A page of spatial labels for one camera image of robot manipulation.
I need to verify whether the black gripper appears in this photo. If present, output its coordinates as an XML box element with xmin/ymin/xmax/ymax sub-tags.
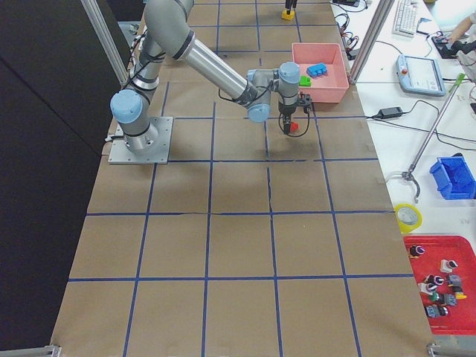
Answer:
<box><xmin>278</xmin><ymin>0</ymin><xmax>298</xmax><ymax>135</ymax></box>

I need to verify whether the green toy block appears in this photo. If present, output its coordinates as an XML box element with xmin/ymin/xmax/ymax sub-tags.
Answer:
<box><xmin>299</xmin><ymin>75</ymin><xmax>312</xmax><ymax>87</ymax></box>

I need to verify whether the blue toy block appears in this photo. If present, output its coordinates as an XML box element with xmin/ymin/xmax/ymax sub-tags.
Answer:
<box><xmin>306</xmin><ymin>62</ymin><xmax>328</xmax><ymax>78</ymax></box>

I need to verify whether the yellow toy block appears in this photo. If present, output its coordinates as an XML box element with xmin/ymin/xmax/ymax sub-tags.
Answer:
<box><xmin>281</xmin><ymin>9</ymin><xmax>295</xmax><ymax>21</ymax></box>

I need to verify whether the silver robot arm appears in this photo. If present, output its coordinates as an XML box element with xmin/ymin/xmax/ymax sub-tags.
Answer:
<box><xmin>109</xmin><ymin>1</ymin><xmax>309</xmax><ymax>164</ymax></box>

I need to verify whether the pink plastic box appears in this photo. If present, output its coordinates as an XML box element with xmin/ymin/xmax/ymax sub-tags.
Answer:
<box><xmin>292</xmin><ymin>42</ymin><xmax>349</xmax><ymax>103</ymax></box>

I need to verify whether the black power adapter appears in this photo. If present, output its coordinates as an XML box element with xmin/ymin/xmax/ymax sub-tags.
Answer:
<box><xmin>376</xmin><ymin>106</ymin><xmax>404</xmax><ymax>120</ymax></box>

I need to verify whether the white keyboard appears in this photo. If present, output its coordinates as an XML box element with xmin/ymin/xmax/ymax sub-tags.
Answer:
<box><xmin>392</xmin><ymin>0</ymin><xmax>418</xmax><ymax>38</ymax></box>

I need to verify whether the teach pendant tablet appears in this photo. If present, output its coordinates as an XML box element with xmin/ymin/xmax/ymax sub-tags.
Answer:
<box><xmin>396</xmin><ymin>54</ymin><xmax>446</xmax><ymax>97</ymax></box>

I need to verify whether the yellow tape roll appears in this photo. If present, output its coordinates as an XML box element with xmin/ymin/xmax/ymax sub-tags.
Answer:
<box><xmin>395</xmin><ymin>204</ymin><xmax>422</xmax><ymax>234</ymax></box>

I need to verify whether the blue plastic bin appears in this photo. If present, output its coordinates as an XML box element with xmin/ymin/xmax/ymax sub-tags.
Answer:
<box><xmin>429</xmin><ymin>155</ymin><xmax>475</xmax><ymax>200</ymax></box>

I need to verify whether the red plastic tray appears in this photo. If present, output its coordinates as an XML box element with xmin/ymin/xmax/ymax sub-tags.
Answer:
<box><xmin>404</xmin><ymin>235</ymin><xmax>475</xmax><ymax>335</ymax></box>

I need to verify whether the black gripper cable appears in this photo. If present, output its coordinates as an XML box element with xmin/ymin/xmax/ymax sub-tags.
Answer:
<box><xmin>278</xmin><ymin>107</ymin><xmax>312</xmax><ymax>138</ymax></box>

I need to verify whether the aluminium frame post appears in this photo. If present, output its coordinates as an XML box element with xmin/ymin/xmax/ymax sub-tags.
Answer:
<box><xmin>348</xmin><ymin>0</ymin><xmax>394</xmax><ymax>85</ymax></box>

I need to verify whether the green handled reacher grabber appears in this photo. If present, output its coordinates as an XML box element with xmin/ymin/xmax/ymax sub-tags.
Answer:
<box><xmin>389</xmin><ymin>73</ymin><xmax>466</xmax><ymax>204</ymax></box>

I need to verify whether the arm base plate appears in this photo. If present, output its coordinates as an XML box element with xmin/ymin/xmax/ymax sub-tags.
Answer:
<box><xmin>108</xmin><ymin>116</ymin><xmax>173</xmax><ymax>164</ymax></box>

